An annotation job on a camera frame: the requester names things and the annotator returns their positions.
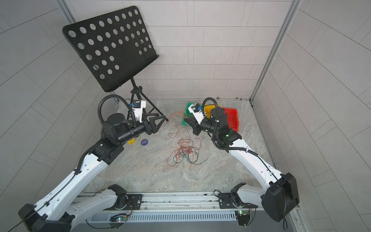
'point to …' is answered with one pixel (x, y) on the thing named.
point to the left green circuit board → (118, 218)
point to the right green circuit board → (242, 212)
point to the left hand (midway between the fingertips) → (164, 116)
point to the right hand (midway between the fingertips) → (186, 119)
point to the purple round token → (144, 142)
